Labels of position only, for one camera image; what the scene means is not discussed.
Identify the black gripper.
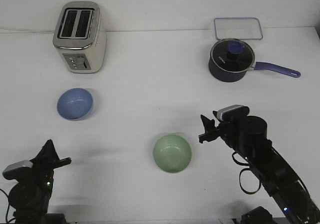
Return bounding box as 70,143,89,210
31,139,72,182
198,110,241,144

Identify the green bowl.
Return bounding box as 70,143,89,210
152,134,192,173

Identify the blue bowl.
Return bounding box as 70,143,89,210
56,88,94,121

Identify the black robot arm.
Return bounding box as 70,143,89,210
198,106,320,224
2,139,72,224

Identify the dark blue saucepan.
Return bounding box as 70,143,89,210
208,58,301,82

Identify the glass pot lid blue knob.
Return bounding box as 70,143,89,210
210,38,255,73

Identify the clear container blue rim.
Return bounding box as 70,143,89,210
213,17,263,40

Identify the cream and steel toaster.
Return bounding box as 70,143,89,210
52,1,107,73

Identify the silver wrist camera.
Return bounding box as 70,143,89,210
215,105,250,121
2,160,33,180

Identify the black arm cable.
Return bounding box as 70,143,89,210
0,188,18,224
231,150,262,195

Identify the white toaster power cable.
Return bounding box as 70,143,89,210
0,26,56,34

